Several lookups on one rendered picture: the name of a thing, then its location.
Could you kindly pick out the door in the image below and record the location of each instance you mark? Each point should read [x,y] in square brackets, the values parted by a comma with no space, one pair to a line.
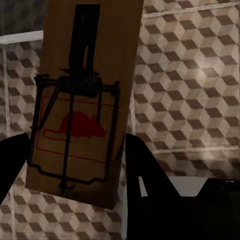
[22,16]

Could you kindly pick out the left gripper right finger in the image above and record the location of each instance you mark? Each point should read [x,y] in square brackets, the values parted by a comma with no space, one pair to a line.
[174,219]

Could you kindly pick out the mousetrap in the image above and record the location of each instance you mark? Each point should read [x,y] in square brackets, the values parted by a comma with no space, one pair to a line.
[83,96]

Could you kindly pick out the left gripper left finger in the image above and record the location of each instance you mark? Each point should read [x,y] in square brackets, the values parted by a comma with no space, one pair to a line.
[14,152]

